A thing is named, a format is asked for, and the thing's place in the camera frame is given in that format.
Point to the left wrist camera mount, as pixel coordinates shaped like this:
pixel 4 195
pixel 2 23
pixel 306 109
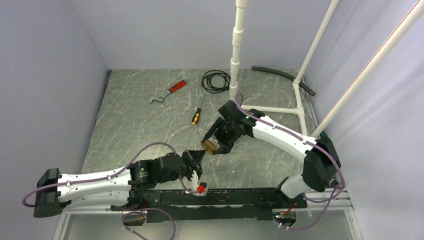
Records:
pixel 197 187

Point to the brass padlock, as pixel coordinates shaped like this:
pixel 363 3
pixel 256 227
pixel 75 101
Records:
pixel 209 147

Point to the yellow black screwdriver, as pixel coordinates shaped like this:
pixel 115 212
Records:
pixel 196 116

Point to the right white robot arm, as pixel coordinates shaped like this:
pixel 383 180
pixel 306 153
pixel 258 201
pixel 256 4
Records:
pixel 318 156

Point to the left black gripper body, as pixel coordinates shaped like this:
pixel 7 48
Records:
pixel 185 169

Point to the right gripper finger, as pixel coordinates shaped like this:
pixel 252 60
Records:
pixel 225 146
pixel 213 133

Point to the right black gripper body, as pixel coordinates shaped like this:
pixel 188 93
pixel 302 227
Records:
pixel 227 130

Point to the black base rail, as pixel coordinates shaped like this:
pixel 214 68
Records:
pixel 219 203

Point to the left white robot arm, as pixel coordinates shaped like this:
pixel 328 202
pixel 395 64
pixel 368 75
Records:
pixel 122 187

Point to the red handled adjustable wrench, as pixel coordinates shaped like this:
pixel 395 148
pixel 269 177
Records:
pixel 160 97

